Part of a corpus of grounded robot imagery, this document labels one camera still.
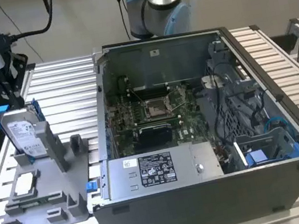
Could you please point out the grey parts rack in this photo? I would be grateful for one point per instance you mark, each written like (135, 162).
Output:
(48, 176)

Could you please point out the CPU socket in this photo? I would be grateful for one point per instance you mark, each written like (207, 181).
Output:
(156, 108)

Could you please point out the black RAM slot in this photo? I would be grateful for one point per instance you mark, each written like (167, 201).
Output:
(154, 120)

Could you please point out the dark box on floor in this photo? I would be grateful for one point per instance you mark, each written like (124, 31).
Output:
(285, 44)

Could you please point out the dark RAM stick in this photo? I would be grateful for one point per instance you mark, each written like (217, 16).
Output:
(37, 200)

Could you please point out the green motherboard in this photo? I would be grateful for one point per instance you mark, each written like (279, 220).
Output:
(192, 127)

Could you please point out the silver power supply with label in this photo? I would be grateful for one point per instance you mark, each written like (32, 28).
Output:
(187, 163)

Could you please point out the blue case latch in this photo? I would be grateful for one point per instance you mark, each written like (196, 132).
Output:
(90, 186)

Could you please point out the silver CPU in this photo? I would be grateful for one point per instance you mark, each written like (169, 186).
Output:
(24, 184)

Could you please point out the blue disk bay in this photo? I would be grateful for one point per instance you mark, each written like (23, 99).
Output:
(257, 156)

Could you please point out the grey metal drive cage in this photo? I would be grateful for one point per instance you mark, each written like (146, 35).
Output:
(243, 118)

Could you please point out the hard disk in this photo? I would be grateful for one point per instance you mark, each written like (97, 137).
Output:
(22, 131)

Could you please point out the black open PC case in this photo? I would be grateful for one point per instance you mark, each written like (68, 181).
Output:
(198, 210)

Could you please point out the black expansion card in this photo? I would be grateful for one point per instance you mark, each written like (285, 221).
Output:
(153, 135)

